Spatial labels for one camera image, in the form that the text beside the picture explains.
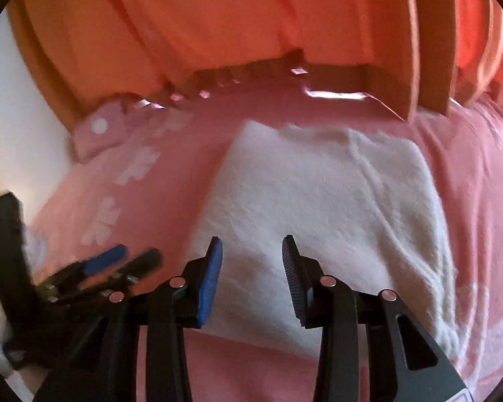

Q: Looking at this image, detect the white sweater with black hearts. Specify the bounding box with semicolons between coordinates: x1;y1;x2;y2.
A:
188;119;461;361

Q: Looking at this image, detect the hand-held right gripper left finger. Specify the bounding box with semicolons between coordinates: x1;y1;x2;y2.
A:
34;236;224;402

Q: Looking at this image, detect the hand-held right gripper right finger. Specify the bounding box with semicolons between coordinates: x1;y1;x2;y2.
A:
282;234;470;402

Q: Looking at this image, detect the orange curtain with brown border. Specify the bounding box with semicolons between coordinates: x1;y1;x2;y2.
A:
7;0;458;123

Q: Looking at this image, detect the striped orange curtain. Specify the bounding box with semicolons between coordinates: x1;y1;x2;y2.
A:
446;0;503;112

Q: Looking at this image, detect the pink patterned blanket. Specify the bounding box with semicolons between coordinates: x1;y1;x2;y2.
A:
23;81;503;402

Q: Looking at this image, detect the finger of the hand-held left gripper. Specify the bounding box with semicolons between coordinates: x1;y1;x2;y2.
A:
46;245;129;291
77;248;163;291

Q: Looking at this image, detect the pink polka dot pillow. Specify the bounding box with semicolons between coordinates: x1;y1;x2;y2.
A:
72;97;135;162

